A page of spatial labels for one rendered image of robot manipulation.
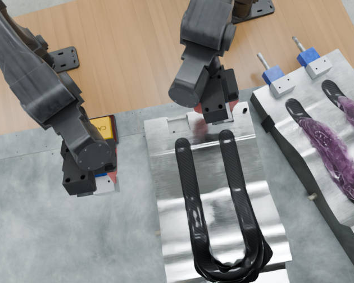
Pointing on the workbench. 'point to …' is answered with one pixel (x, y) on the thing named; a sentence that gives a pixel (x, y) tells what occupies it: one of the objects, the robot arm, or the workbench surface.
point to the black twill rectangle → (268, 123)
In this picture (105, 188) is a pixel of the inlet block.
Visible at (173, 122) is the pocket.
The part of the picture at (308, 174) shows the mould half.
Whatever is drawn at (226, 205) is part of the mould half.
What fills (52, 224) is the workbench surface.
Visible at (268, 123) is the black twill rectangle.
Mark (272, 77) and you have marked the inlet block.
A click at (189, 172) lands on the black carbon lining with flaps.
